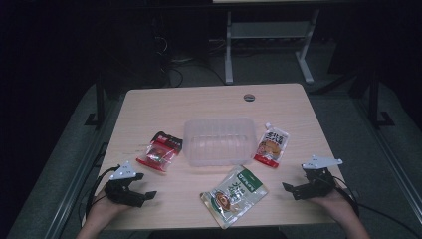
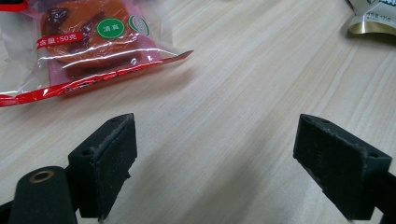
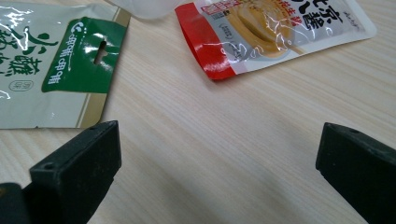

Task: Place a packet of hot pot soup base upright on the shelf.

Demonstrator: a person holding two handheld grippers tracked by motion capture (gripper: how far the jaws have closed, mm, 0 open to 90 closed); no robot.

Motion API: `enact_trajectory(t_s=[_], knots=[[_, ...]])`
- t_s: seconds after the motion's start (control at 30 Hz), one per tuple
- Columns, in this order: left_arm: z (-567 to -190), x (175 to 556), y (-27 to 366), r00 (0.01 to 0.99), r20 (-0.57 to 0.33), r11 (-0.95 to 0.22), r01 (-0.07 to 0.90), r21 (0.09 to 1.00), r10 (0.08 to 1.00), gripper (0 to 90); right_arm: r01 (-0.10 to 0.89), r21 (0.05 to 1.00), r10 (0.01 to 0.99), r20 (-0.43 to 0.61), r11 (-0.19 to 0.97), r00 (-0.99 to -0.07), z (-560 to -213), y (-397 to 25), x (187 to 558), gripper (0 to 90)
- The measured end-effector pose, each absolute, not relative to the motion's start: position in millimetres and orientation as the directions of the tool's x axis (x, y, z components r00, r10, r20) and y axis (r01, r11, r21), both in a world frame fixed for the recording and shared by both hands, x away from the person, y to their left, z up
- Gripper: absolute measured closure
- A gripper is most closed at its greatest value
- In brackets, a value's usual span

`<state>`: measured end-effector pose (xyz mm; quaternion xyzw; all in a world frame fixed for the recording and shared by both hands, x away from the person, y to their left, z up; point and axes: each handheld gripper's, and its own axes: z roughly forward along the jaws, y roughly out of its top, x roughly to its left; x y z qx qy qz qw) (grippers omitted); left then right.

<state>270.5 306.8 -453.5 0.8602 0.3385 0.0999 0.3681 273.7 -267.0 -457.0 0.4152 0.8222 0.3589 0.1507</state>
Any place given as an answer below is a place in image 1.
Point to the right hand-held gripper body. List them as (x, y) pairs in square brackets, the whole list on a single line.
[(320, 182)]

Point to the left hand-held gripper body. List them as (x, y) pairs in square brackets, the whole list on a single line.
[(122, 194)]

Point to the red snack packet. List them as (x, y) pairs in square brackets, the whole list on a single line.
[(161, 151)]

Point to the orange and white snack packet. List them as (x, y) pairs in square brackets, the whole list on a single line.
[(272, 146)]

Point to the green and white snack packet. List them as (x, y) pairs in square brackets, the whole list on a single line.
[(234, 195)]

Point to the clear plastic container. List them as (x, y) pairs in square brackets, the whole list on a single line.
[(219, 142)]

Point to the person's left hand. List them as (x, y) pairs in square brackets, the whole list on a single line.
[(106, 209)]

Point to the person's right hand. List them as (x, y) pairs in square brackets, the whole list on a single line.
[(336, 204)]

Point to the black metal stand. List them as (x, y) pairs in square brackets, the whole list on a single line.
[(375, 99), (99, 106)]

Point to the round grey table grommet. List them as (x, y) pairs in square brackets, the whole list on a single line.
[(249, 97)]

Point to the dark computer tower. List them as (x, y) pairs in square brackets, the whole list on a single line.
[(136, 49)]

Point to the white metal desk frame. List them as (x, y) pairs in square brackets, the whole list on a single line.
[(270, 30)]

